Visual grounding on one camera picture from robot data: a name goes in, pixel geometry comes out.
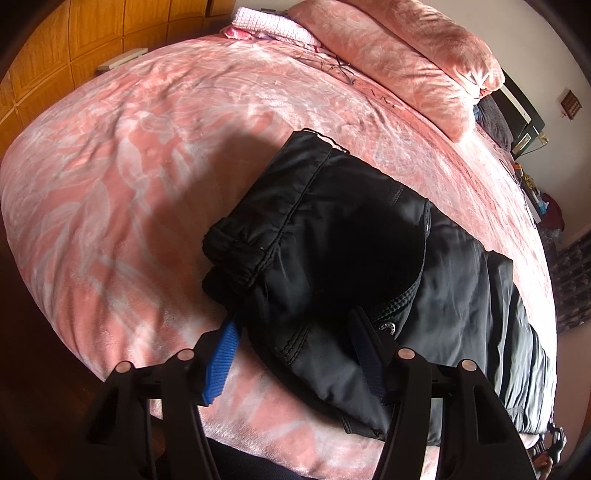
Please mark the dark red garment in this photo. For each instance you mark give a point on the dark red garment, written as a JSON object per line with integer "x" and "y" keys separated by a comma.
{"x": 553, "y": 213}

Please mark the grey pillow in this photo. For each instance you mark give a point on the grey pillow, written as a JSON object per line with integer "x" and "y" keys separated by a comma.
{"x": 496, "y": 122}

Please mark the wooden wall lamp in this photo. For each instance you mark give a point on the wooden wall lamp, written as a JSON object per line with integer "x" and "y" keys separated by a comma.
{"x": 569, "y": 101}

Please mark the dark patterned curtain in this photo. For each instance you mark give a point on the dark patterned curtain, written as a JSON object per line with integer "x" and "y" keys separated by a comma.
{"x": 572, "y": 281}

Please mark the cluttered dark nightstand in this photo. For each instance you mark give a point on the cluttered dark nightstand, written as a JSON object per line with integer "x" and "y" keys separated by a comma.
{"x": 538, "y": 198}

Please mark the black jacket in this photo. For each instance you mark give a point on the black jacket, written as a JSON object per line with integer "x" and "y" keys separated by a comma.
{"x": 341, "y": 230}

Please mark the folded pink duvet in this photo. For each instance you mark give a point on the folded pink duvet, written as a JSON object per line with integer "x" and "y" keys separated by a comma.
{"x": 397, "y": 50}

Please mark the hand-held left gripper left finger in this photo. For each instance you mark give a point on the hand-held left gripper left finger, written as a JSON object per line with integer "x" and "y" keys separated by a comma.
{"x": 220, "y": 364}

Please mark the small white stool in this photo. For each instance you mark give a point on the small white stool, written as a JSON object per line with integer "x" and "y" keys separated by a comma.
{"x": 121, "y": 60}

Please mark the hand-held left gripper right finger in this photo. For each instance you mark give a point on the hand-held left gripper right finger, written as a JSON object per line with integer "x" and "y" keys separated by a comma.
{"x": 369, "y": 353}

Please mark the white pink knitted cloth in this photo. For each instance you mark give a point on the white pink knitted cloth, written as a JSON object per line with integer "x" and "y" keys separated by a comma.
{"x": 272, "y": 23}

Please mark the blue cloth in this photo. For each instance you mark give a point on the blue cloth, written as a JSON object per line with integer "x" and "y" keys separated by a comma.
{"x": 476, "y": 114}

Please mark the bed with pink blanket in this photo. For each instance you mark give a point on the bed with pink blanket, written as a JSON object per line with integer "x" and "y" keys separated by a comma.
{"x": 138, "y": 184}

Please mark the wall socket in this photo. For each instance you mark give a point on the wall socket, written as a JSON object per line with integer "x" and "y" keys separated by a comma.
{"x": 542, "y": 137}

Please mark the dark wooden headboard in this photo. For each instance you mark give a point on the dark wooden headboard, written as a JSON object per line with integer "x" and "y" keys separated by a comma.
{"x": 526, "y": 115}

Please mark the wooden wardrobe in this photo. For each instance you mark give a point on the wooden wardrobe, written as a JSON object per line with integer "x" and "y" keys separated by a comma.
{"x": 69, "y": 41}

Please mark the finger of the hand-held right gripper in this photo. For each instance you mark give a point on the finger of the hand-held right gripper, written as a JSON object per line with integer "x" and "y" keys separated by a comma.
{"x": 556, "y": 445}

